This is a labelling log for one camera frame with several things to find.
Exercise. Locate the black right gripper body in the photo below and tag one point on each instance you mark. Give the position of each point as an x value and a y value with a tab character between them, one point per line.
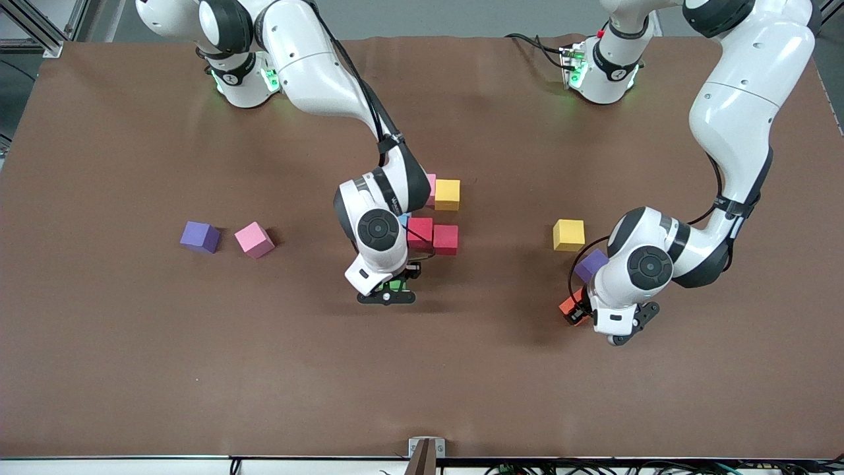
410	271

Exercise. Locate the green foam cube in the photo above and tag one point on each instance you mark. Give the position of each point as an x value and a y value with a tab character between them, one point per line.
395	285

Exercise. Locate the orange foam cube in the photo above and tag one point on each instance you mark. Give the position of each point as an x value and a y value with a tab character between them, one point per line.
567	307

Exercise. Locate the purple foam cube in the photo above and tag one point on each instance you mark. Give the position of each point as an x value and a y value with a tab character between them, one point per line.
589	265
198	235

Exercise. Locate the red foam cube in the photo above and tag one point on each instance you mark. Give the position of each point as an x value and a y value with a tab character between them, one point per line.
421	232
446	239

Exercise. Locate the pink foam cube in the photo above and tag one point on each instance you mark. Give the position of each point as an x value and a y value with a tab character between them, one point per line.
432	191
254	239

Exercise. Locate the yellow foam cube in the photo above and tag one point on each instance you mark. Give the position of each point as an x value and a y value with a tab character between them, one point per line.
568	235
447	194

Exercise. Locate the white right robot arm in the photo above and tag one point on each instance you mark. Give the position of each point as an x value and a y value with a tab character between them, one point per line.
316	66

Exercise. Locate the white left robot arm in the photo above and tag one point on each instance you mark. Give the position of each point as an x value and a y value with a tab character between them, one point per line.
732	112

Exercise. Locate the brown table mat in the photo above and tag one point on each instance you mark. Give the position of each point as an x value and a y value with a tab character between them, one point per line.
422	369

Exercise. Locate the metal clamp bracket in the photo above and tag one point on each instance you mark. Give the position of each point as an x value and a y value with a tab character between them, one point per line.
425	455

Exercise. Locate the aluminium frame profile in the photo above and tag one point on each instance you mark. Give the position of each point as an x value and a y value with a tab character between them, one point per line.
832	6
39	33
79	16

